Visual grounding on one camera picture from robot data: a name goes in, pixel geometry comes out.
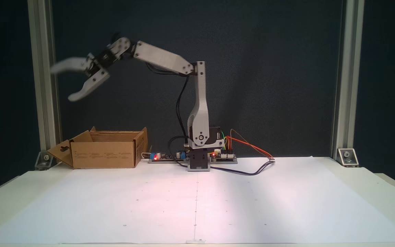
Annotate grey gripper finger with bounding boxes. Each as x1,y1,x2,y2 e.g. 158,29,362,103
51,57,90,74
68,69,111,102

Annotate brown cardboard box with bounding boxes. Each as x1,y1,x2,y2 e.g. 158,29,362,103
47,127,148,169

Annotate blue circuit board red LED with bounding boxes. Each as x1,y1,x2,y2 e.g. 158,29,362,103
149,151,188,164

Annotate grey metal frame post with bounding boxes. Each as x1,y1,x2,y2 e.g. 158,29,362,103
28,0,62,162
331,0,364,160

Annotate black servo cable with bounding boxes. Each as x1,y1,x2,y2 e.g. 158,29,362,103
146,63,191,146

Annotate metal corner bracket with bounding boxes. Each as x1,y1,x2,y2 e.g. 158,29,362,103
35,151,52,170
337,148,359,167

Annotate circuit board with jumper wires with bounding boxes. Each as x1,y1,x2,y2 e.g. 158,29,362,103
211,151,238,164

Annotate red orange wires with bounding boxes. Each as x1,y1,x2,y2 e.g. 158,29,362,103
225,130,275,160

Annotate black cable with white connector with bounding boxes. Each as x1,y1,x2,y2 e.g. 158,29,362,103
211,157,275,176

